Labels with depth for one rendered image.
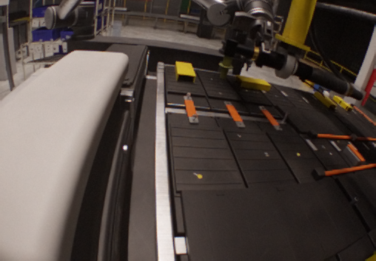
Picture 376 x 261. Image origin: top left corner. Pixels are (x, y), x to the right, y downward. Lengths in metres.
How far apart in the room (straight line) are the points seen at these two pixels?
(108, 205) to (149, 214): 0.13
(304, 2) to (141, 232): 0.60
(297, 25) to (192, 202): 0.48
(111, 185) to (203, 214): 0.16
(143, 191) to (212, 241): 0.15
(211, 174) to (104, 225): 0.25
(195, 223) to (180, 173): 0.11
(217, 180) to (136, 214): 0.16
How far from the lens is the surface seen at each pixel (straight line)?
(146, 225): 0.32
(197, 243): 0.29
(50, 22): 1.78
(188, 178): 0.36
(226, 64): 0.53
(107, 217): 0.20
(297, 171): 0.51
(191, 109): 0.57
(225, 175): 0.39
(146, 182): 0.36
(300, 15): 0.55
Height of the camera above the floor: 1.28
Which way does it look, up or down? 32 degrees down
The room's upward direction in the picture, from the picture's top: 13 degrees clockwise
